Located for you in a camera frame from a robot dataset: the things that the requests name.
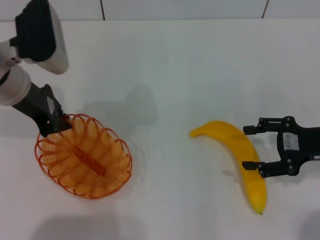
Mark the orange plastic wire basket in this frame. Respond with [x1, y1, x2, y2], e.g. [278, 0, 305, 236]
[34, 113, 133, 200]

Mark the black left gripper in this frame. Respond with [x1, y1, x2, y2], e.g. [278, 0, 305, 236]
[11, 83, 73, 137]

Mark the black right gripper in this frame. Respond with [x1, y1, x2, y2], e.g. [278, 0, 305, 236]
[242, 115, 320, 179]

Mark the yellow banana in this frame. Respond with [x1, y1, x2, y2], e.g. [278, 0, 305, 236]
[189, 120, 268, 216]

